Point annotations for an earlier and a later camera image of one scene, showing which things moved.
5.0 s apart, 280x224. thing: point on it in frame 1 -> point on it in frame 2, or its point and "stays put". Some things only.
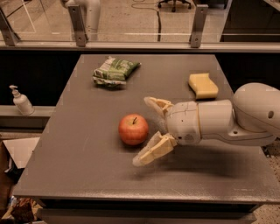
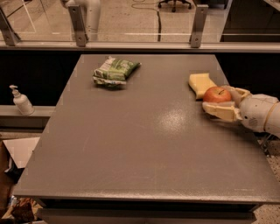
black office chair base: x=173 y=8 stays put
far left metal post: x=9 y=33 stays put
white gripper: x=183 y=122 -> x=255 y=112
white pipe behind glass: x=90 y=13 stays put
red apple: x=133 y=129 -> x=215 y=94
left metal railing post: x=78 y=24 stays put
